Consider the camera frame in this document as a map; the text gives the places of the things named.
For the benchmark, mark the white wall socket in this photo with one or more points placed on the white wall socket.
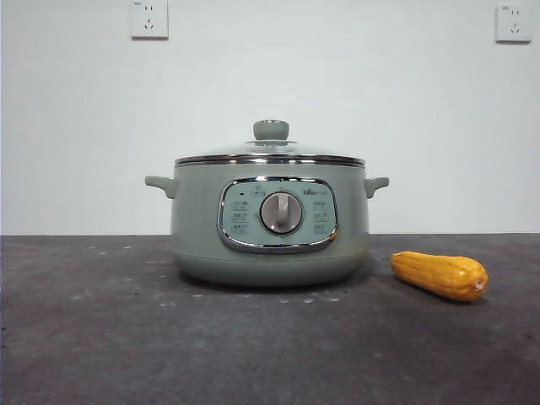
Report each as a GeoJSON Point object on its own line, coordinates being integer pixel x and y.
{"type": "Point", "coordinates": [148, 21]}
{"type": "Point", "coordinates": [513, 24]}

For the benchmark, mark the glass lid with green knob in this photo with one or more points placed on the glass lid with green knob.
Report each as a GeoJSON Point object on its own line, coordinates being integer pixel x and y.
{"type": "Point", "coordinates": [270, 130]}

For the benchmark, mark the sage green electric pot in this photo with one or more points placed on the sage green electric pot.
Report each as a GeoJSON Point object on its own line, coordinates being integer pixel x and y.
{"type": "Point", "coordinates": [198, 236]}

